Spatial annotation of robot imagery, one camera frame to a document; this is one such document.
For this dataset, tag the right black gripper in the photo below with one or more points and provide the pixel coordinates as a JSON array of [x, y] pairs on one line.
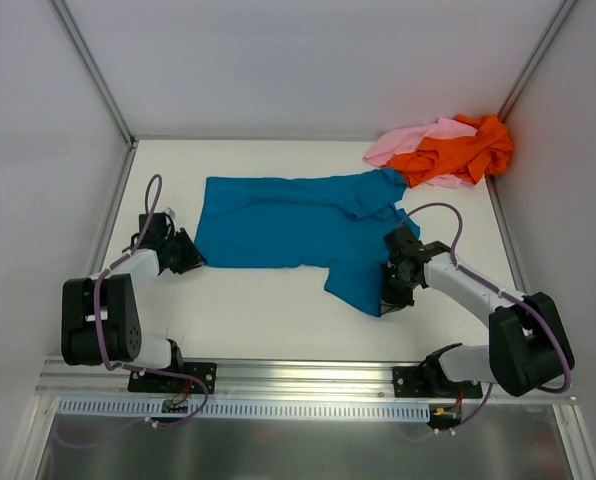
[[394, 288]]

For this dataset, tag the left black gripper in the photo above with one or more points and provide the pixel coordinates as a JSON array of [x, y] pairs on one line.
[[184, 253]]

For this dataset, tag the teal blue t shirt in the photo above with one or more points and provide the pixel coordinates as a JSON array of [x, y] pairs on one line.
[[336, 222]]

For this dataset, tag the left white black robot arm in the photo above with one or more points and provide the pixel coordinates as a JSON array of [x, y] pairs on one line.
[[100, 323]]

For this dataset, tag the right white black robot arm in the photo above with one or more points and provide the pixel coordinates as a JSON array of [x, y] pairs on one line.
[[527, 345]]

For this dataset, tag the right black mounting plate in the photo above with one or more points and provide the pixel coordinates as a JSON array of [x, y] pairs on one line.
[[425, 381]]

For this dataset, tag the black mounting plate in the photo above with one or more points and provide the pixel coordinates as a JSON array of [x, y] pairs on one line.
[[425, 381], [151, 383]]

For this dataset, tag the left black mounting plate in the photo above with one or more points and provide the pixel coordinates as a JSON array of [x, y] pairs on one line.
[[151, 383]]

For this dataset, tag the pink t shirt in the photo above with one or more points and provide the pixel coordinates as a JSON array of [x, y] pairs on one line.
[[407, 139]]

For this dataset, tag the orange t shirt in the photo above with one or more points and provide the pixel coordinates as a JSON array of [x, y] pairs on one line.
[[468, 158]]

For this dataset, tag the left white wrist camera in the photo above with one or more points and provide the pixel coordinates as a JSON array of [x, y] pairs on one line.
[[170, 212]]

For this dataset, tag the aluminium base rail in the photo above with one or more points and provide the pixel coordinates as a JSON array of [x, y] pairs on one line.
[[302, 380]]

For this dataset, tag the white slotted cable duct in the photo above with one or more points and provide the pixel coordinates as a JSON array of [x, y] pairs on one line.
[[245, 409]]

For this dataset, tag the left aluminium corner post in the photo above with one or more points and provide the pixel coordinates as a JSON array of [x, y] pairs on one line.
[[77, 40]]

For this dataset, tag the aluminium corner post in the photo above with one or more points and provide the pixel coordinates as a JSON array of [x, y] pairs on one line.
[[538, 54], [77, 40]]

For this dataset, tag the right aluminium corner post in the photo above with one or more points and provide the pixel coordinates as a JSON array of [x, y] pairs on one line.
[[538, 54]]

